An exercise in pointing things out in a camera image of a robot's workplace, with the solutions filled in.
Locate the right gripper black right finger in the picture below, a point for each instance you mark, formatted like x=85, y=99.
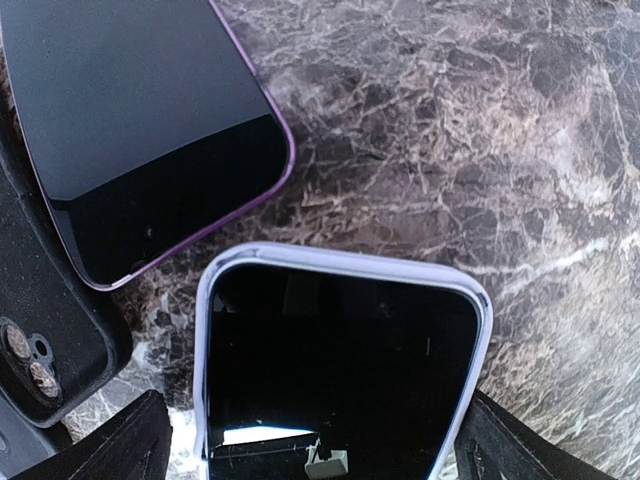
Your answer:
x=494, y=444

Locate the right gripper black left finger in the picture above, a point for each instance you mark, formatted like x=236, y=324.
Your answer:
x=133, y=444

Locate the purple phone with dark screen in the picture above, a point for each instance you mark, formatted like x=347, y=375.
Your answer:
x=145, y=124

